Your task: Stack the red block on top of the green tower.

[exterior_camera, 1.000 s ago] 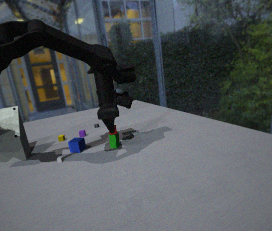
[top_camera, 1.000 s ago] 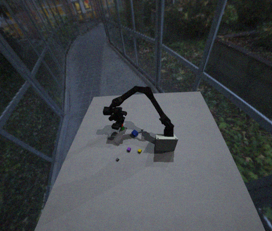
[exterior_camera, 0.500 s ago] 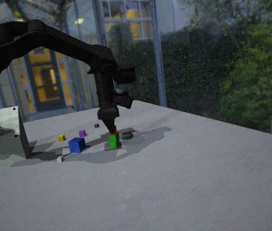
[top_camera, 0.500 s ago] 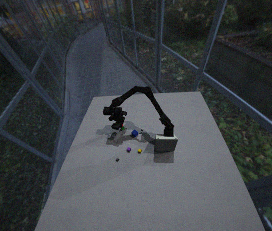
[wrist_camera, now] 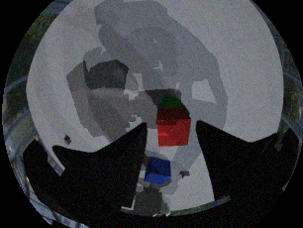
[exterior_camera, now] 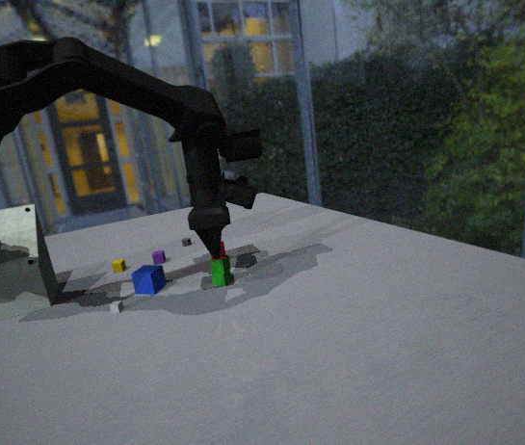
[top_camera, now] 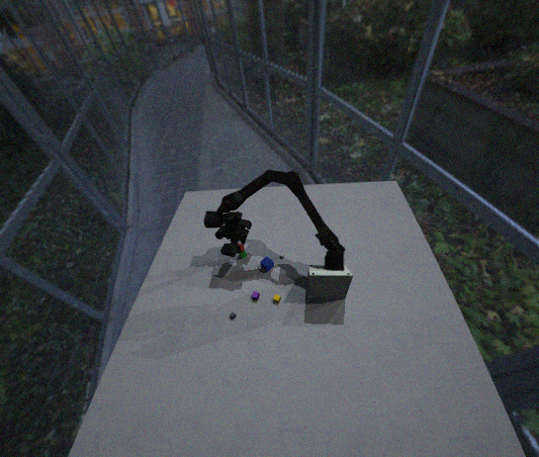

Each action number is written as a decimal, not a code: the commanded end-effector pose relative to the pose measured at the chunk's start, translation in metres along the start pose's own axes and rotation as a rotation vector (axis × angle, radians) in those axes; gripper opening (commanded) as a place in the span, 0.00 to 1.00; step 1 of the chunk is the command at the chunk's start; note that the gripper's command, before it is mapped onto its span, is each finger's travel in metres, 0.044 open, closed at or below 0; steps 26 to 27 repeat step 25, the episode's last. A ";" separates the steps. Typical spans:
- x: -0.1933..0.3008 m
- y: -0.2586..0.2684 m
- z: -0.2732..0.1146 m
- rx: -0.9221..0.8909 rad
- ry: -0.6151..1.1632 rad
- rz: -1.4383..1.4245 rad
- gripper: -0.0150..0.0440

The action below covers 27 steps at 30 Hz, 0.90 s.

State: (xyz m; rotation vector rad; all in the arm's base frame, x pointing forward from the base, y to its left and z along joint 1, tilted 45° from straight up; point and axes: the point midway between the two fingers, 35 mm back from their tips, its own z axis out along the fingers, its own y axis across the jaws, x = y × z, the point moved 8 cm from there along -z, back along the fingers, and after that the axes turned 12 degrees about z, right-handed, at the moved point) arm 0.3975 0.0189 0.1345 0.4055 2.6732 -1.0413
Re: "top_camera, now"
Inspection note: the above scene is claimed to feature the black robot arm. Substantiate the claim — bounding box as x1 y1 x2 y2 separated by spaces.
204 169 345 271

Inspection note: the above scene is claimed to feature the blue cube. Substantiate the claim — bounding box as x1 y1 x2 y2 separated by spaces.
260 256 274 272

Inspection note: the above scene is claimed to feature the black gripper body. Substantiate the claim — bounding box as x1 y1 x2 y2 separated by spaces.
221 219 252 257

